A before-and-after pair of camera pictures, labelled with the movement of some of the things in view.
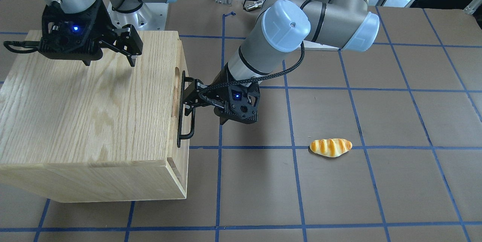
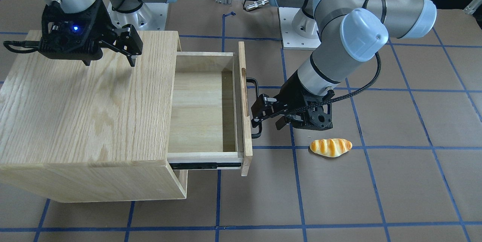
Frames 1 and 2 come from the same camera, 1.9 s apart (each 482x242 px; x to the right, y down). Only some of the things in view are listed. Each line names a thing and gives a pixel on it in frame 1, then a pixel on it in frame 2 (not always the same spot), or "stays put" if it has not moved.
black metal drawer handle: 181,135 → 258,135
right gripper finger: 128,41 stays put
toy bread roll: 330,147 stays put
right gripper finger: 123,33 stays put
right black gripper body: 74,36 stays put
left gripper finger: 191,93 → 265,107
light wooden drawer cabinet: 107,132 stays put
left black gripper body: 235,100 → 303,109
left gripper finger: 189,106 → 281,122
